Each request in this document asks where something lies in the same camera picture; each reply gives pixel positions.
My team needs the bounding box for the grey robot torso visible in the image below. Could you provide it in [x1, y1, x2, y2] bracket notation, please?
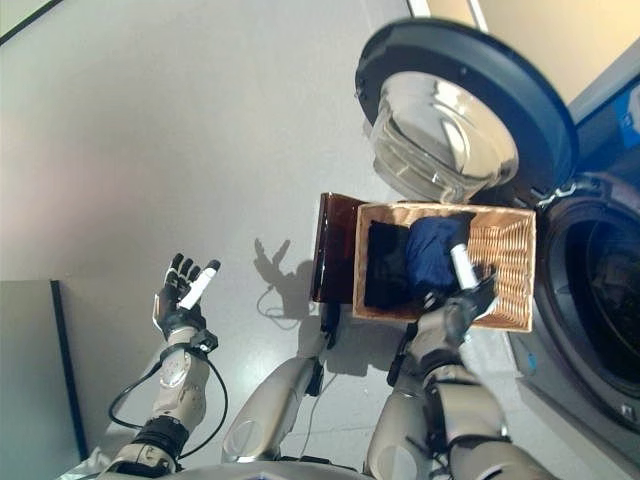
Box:
[64, 459, 381, 480]

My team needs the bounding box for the white counter cabinet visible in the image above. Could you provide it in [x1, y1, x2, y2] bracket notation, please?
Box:
[407, 0, 640, 106]

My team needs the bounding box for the blue garment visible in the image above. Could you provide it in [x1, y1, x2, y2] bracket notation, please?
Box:
[404, 214, 471, 296]

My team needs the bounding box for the dark grey washing machine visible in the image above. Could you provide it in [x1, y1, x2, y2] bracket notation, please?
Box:
[509, 49, 640, 466]

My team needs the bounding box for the dark flat panel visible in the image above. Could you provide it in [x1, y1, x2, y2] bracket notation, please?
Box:
[49, 279, 89, 464]

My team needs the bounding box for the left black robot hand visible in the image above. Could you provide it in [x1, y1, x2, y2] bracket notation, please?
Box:
[152, 253, 222, 346]

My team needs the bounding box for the brown wicker laundry basket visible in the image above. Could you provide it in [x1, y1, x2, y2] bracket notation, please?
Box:
[352, 201, 537, 332]

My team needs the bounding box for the black garment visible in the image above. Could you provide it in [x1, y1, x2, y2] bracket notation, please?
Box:
[363, 222, 416, 309]

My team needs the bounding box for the round glass washer door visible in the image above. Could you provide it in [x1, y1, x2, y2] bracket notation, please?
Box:
[354, 17, 580, 204]

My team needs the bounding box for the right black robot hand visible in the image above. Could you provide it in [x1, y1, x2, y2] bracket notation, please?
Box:
[424, 242, 499, 326]

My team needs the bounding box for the right silver robot leg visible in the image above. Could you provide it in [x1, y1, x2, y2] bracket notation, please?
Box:
[362, 379, 451, 480]

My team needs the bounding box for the silver robot leg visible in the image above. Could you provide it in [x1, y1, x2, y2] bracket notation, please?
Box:
[362, 379, 451, 480]
[222, 319, 341, 461]

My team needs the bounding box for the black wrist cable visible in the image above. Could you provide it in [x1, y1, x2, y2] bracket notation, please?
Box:
[108, 357, 230, 459]

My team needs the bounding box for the left silver robot leg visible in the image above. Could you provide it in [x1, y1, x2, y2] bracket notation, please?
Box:
[222, 319, 341, 461]

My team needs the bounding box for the dark brown wooden stool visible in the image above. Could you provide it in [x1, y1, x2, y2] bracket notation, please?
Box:
[312, 192, 381, 306]

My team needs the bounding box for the blue energy label sticker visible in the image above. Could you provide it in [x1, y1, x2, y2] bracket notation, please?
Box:
[617, 84, 640, 146]

